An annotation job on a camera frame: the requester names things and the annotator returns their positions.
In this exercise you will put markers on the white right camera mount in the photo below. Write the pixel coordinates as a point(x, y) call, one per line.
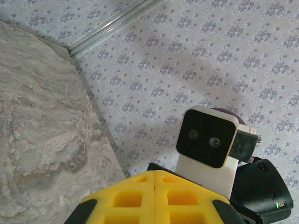
point(210, 177)

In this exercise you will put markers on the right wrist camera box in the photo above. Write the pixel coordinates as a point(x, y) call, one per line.
point(205, 137)

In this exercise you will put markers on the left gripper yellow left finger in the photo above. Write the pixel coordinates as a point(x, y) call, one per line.
point(127, 200)

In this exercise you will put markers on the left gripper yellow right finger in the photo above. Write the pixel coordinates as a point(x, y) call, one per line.
point(180, 199)

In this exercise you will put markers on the aluminium frame post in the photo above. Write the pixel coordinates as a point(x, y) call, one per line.
point(112, 23)

